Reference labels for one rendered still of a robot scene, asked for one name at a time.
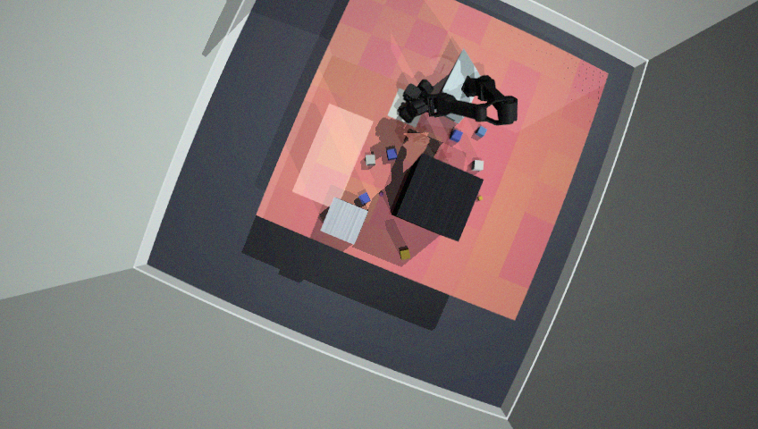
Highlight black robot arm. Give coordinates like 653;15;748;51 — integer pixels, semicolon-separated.
402;75;518;126

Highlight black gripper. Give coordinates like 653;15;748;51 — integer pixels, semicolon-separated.
399;79;433;123

